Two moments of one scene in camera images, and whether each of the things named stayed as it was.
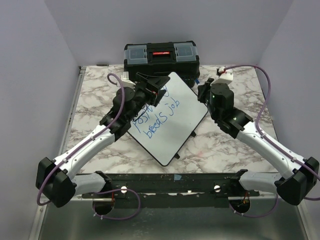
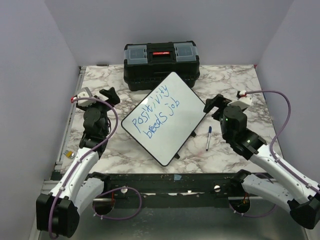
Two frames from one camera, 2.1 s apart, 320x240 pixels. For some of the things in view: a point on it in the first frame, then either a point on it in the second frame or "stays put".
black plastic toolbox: x=161 y=59 stays put
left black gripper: x=153 y=86 → x=113 y=98
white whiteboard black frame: x=162 y=130 stays put
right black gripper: x=203 y=88 → x=218 y=101
